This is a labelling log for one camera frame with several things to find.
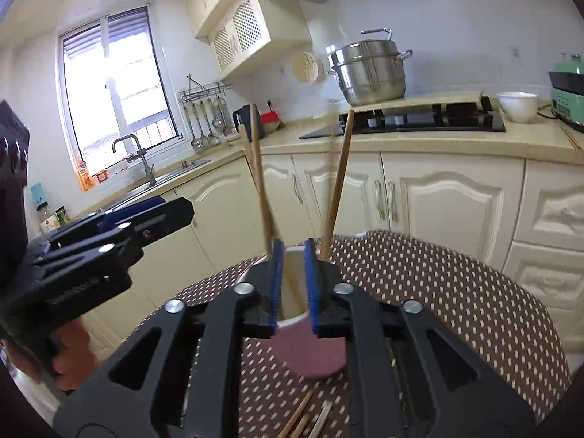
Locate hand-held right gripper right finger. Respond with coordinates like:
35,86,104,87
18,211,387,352
303,237,537,438

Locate white label jar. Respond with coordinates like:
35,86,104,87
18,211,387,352
37,204,56,234

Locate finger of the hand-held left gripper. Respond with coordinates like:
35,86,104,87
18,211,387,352
46,196,167,247
32,197,195,284

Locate stainless steel sink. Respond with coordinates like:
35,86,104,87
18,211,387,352
105,159,211,211

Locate green electric cooker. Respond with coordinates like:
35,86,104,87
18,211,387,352
549,53,584,134

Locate red container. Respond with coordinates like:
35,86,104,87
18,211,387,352
260,110,283,135

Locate person's left hand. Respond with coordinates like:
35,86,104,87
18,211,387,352
9,317,103,391

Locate single wooden chopstick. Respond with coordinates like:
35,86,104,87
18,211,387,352
238,124,280,240
249,104,277,249
319,108,356,262

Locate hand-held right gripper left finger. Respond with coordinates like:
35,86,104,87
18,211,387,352
52,238,286,438

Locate cream lower kitchen cabinets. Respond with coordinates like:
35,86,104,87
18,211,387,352
27,146,584,352

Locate metal kitchen faucet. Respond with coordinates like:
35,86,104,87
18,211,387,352
112,134,157,186

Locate black electric kettle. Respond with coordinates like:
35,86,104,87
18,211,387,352
233,105,265,142

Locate pink utensil holder cup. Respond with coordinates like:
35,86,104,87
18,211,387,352
239,245,348,379

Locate stainless steel steamer pot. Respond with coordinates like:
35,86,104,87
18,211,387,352
326,28,414,107

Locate brown polka dot tablecloth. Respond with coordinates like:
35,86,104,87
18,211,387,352
107,229,571,438

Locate metal wall utensil rack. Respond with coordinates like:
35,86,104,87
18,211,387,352
177,74,233,103

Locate cream lattice door cabinet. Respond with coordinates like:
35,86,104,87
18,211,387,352
207,0,313,80

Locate white bowl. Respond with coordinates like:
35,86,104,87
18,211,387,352
496,92,539,124

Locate cream round perforated plate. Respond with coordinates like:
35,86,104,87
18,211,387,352
291,51,326,84

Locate white framed window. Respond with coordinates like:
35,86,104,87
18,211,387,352
57,7,183,188

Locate black glass cooktop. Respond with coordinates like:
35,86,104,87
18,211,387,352
300,96,506,140

